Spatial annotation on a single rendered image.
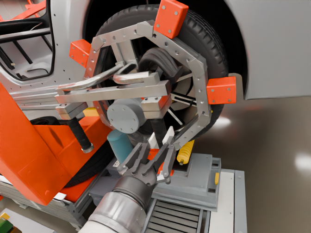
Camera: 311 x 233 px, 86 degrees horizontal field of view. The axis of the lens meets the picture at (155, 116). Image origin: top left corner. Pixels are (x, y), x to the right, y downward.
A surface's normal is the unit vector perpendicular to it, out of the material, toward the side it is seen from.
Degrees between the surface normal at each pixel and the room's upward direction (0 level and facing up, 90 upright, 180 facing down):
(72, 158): 90
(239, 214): 0
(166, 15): 90
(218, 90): 90
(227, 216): 0
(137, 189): 40
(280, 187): 0
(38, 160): 90
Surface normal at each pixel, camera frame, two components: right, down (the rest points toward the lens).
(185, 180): -0.25, -0.84
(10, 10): 0.88, 0.00
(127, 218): 0.54, -0.54
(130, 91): -0.37, 0.54
